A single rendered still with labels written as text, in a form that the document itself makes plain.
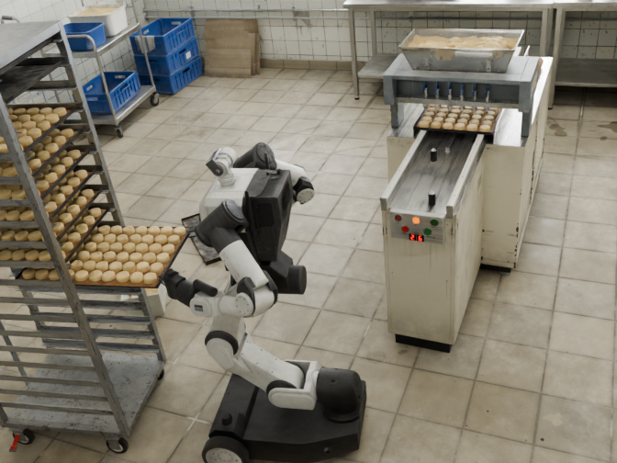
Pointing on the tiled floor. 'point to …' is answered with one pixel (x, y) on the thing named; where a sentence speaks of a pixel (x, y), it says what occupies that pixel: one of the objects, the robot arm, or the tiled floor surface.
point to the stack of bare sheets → (200, 242)
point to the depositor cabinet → (495, 173)
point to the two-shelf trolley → (105, 79)
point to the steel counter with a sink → (594, 72)
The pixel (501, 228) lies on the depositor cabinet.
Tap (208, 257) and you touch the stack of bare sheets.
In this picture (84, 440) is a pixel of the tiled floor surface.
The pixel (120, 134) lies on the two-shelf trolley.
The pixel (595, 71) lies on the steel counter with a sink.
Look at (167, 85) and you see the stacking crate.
